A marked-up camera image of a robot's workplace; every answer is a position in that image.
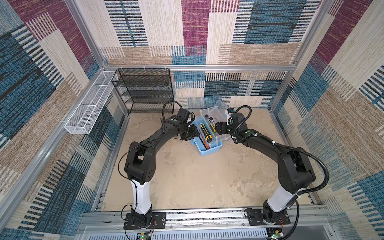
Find black handle screwdriver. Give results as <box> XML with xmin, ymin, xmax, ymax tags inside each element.
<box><xmin>205</xmin><ymin>114</ymin><xmax>214</xmax><ymax>121</ymax></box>

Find yellow black utility knife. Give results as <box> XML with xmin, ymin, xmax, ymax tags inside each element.
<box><xmin>201</xmin><ymin>124</ymin><xmax>213</xmax><ymax>143</ymax></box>

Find blue toolbox with clear lid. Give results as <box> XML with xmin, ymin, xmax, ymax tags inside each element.
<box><xmin>190</xmin><ymin>101</ymin><xmax>231</xmax><ymax>157</ymax></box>

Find yellow black ratchet wrench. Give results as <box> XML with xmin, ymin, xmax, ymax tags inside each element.
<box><xmin>208</xmin><ymin>117</ymin><xmax>217</xmax><ymax>133</ymax></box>

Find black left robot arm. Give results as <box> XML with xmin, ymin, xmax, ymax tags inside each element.
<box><xmin>124</xmin><ymin>100</ymin><xmax>200</xmax><ymax>226</ymax></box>

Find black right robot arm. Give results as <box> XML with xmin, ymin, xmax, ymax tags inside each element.
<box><xmin>214</xmin><ymin>109</ymin><xmax>330</xmax><ymax>225</ymax></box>

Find black mesh shelf rack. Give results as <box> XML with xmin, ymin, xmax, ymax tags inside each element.
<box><xmin>112</xmin><ymin>68</ymin><xmax>175</xmax><ymax>114</ymax></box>

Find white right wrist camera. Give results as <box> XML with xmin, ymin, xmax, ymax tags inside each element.
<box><xmin>227</xmin><ymin>108</ymin><xmax>235</xmax><ymax>117</ymax></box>

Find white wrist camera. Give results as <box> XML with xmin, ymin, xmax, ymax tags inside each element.
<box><xmin>227</xmin><ymin>108</ymin><xmax>235</xmax><ymax>117</ymax></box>
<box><xmin>177</xmin><ymin>108</ymin><xmax>195</xmax><ymax>125</ymax></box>

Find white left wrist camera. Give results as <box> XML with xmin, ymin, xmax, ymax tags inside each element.
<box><xmin>177</xmin><ymin>108</ymin><xmax>195</xmax><ymax>125</ymax></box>

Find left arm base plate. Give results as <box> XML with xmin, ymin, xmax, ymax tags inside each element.
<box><xmin>124</xmin><ymin>212</ymin><xmax>167</xmax><ymax>230</ymax></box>

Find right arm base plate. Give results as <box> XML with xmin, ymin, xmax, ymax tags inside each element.
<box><xmin>243</xmin><ymin>208</ymin><xmax>291</xmax><ymax>226</ymax></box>

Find white wire mesh basket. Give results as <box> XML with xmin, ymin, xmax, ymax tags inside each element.
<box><xmin>65</xmin><ymin>72</ymin><xmax>115</xmax><ymax>135</ymax></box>

